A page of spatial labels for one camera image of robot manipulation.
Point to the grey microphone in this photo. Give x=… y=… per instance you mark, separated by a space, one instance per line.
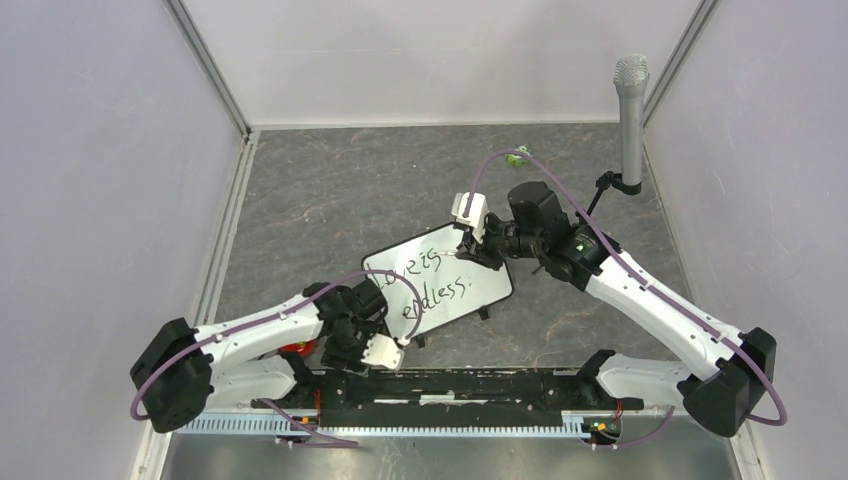
x=631 y=79

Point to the red bowl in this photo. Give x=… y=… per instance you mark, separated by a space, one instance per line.
x=302 y=349

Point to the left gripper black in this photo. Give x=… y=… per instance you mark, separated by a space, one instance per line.
x=351 y=361

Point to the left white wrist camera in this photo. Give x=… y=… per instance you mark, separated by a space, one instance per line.
x=382 y=351

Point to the green toy block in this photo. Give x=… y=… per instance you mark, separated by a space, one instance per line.
x=516 y=160

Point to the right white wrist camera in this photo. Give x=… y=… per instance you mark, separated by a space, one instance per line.
x=469 y=211

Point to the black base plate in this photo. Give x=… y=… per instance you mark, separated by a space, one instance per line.
x=417 y=398

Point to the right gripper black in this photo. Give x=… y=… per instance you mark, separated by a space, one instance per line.
x=478 y=252

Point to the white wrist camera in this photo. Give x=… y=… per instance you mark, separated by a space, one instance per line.
x=382 y=351
x=469 y=211

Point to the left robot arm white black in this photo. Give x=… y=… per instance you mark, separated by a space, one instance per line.
x=187 y=370

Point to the white whiteboard black frame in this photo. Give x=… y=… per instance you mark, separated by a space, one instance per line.
x=424 y=290

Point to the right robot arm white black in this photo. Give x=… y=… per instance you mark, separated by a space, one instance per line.
x=720 y=373

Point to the black microphone stand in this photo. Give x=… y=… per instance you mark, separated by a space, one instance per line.
x=599 y=192

